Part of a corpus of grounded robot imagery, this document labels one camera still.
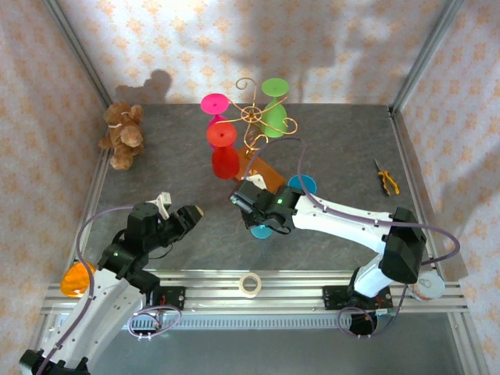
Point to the pink plastic wine glass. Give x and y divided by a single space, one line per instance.
215 104

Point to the green plastic wine glass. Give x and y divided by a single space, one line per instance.
275 88

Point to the aluminium frame post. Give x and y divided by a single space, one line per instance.
426 51
78 51

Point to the red plastic wine glass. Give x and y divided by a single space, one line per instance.
225 164

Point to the aluminium table side rail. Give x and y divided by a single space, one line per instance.
412 179
97 183

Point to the yellow black pliers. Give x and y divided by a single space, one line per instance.
386 181

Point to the beige masking tape roll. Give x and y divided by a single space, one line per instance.
243 287

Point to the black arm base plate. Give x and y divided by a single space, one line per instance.
173 298
334 298

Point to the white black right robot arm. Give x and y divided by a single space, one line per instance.
343 222

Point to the aluminium mounting rail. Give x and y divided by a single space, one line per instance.
218 301

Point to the brown teddy bear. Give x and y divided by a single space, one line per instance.
123 133

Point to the orange plastic object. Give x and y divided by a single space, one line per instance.
76 279

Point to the tin can with silver lid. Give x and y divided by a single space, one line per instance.
429 285

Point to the deep blue plastic wine glass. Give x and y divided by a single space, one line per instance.
306 183

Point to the light blue plastic wine glass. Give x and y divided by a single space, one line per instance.
259 233

